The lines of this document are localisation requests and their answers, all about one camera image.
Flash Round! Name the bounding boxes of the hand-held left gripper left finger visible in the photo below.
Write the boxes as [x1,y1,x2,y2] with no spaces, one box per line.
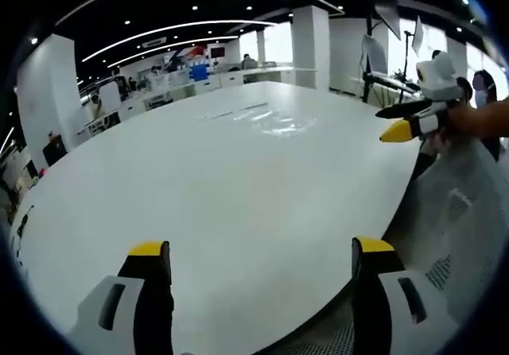
[75,240,176,355]

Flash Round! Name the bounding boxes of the black folding stand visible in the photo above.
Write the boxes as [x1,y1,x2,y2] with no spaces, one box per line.
[360,71,421,104]

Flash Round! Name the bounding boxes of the black light stand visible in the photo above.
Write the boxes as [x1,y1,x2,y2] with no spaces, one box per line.
[402,29,413,82]

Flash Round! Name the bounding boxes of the clear resealable bag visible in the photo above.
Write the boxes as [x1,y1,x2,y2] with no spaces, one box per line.
[200,102,320,137]

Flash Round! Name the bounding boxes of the blue crate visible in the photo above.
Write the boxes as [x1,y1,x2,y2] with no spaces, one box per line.
[189,63,211,82]

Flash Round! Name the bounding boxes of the white reflector panel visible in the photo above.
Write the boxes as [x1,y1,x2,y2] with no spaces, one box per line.
[359,33,389,75]

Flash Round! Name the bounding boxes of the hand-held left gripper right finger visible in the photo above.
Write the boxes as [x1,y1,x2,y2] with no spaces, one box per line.
[351,235,459,355]

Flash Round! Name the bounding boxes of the white mesh chair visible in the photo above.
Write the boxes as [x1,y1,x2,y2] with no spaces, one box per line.
[274,134,506,355]

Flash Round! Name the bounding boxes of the white square pillar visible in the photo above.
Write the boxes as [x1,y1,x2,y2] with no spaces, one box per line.
[291,4,331,90]

